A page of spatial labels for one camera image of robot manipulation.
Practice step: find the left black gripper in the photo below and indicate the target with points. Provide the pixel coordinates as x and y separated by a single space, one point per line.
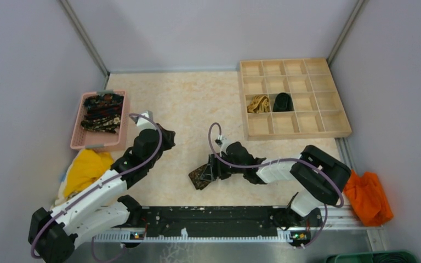
168 136

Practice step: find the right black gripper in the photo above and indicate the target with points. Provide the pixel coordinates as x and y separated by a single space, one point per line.
214 169

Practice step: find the dark brown patterned tie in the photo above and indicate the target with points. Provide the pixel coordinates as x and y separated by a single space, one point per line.
195 177

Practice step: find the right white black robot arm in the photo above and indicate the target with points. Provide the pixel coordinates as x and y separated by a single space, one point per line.
322 176

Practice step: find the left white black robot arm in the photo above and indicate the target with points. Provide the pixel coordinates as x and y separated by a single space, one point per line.
55 234

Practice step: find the pile of patterned ties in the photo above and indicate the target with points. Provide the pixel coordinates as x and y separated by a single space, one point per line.
103 113

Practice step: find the rolled yellow patterned tie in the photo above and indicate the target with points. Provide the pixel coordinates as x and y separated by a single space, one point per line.
259 104

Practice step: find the yellow white cloth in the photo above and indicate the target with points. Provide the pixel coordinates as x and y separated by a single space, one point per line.
85 169

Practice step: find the pink plastic basket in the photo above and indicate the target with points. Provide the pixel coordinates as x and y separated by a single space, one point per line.
99 141

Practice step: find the rolled black tie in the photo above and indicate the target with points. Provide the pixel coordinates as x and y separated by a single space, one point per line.
283 103

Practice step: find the wooden compartment tray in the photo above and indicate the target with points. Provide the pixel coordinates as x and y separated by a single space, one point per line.
318 109

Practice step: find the orange cloth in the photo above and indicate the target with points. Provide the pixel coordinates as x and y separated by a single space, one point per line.
368 199

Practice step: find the green bin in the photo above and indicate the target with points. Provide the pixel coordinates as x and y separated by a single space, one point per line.
375 256

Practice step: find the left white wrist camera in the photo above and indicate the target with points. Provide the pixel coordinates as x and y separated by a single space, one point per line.
146 121

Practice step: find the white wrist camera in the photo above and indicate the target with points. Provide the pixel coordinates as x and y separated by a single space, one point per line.
223 143
146 121

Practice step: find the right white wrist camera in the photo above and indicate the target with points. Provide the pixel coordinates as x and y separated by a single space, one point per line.
223 143

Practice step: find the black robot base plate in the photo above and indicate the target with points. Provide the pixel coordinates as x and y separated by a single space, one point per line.
219 221

